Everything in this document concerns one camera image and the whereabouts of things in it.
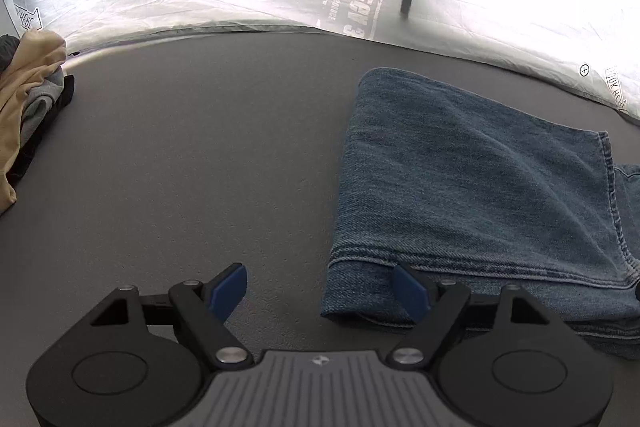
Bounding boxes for dark cloth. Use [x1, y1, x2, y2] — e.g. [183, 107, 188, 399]
[0, 34, 23, 70]

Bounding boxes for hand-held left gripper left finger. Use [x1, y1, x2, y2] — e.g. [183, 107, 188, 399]
[87, 263, 253, 367]

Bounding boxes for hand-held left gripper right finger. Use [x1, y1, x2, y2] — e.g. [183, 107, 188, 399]
[391, 264, 553, 365]

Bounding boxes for blue denim jeans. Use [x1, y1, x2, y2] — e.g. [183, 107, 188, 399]
[320, 67, 640, 360]

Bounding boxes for beige cloth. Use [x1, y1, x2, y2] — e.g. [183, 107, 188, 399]
[0, 29, 68, 218]

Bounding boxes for grey cloth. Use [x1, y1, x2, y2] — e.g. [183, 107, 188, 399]
[20, 68, 66, 142]

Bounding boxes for black cloth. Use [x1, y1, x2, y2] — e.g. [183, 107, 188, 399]
[5, 74, 76, 188]

